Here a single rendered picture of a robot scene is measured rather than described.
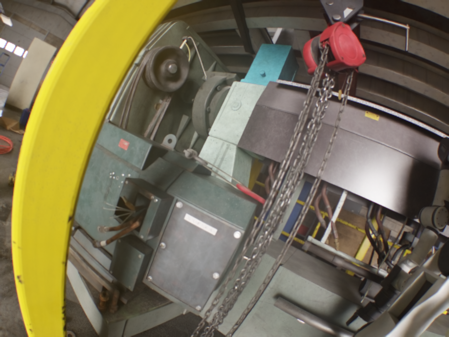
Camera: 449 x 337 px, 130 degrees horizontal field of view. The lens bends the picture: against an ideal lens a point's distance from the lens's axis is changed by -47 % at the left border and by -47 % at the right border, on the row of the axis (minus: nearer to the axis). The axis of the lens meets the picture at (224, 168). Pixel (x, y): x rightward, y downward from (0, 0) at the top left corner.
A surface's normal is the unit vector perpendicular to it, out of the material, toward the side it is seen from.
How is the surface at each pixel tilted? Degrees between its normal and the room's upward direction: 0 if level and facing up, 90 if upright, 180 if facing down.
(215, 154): 90
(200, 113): 122
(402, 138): 78
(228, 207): 45
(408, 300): 90
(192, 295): 90
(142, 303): 0
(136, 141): 90
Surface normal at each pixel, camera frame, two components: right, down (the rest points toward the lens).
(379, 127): -0.39, -0.40
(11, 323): 0.41, -0.91
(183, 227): -0.20, -0.08
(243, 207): 0.15, -0.70
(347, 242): -0.54, -0.23
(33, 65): 0.77, 0.35
